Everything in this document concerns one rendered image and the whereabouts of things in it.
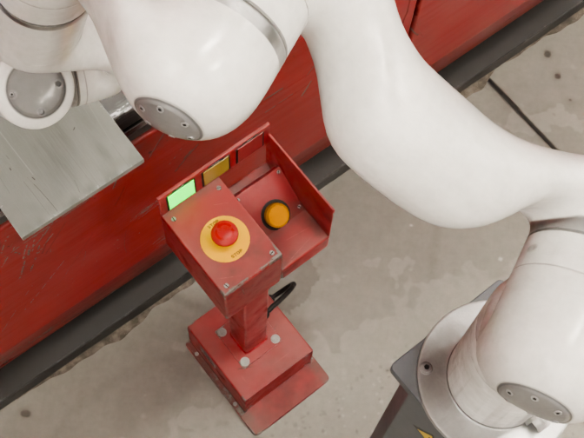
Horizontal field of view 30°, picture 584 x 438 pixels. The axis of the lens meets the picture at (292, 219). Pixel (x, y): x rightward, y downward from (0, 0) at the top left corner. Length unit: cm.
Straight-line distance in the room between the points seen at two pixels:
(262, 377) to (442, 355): 93
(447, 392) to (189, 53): 67
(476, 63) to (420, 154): 178
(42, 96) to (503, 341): 53
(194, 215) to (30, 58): 62
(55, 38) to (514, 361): 47
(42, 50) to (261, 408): 141
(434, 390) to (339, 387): 104
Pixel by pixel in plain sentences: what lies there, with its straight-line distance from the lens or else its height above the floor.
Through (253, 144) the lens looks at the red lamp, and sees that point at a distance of 158.
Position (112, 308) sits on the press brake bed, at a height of 5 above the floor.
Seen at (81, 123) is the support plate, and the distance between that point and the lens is 140.
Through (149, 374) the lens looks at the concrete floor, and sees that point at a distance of 231.
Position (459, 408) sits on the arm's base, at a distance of 128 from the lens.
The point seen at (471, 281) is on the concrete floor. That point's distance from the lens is 241.
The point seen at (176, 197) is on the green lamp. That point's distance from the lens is 155.
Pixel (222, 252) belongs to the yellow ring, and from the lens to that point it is 155.
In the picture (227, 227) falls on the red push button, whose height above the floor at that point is 81.
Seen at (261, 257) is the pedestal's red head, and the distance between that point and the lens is 155.
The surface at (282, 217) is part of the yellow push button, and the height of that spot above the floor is 72.
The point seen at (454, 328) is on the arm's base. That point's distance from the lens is 130.
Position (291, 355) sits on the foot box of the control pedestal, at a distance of 219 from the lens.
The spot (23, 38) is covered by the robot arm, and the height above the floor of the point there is 143.
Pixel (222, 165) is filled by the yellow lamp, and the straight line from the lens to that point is 156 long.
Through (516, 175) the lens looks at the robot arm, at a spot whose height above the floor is 148.
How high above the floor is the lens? 224
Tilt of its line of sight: 68 degrees down
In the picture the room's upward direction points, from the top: 5 degrees clockwise
